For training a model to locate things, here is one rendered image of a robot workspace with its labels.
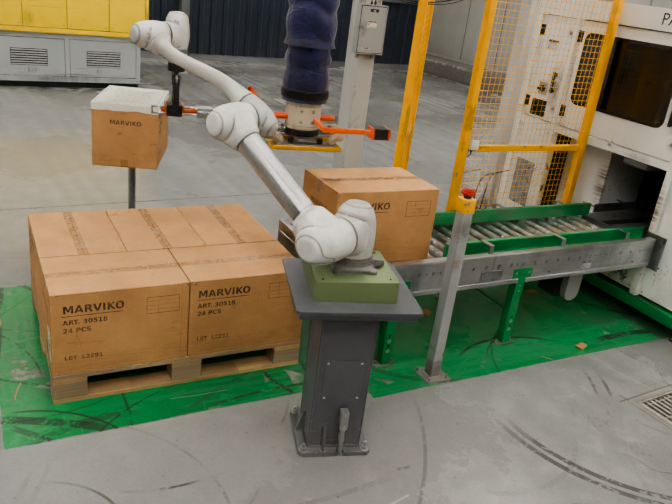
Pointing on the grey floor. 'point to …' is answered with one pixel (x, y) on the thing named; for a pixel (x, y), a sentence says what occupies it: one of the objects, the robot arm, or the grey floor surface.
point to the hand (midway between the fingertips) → (175, 108)
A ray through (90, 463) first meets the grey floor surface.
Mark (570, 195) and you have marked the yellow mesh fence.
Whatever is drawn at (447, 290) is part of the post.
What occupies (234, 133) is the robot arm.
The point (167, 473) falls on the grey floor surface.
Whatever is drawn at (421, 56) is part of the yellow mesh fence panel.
